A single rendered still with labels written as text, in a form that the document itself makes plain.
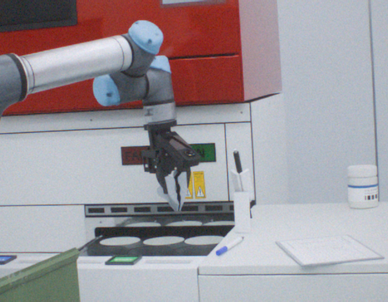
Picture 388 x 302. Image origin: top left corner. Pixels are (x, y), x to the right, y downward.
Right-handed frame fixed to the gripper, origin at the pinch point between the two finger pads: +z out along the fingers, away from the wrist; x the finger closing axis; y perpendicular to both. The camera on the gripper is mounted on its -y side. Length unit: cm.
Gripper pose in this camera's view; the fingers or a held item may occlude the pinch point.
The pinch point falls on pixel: (178, 206)
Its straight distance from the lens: 192.8
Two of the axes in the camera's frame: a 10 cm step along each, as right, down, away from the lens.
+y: -6.0, -0.2, 8.0
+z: 1.4, 9.8, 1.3
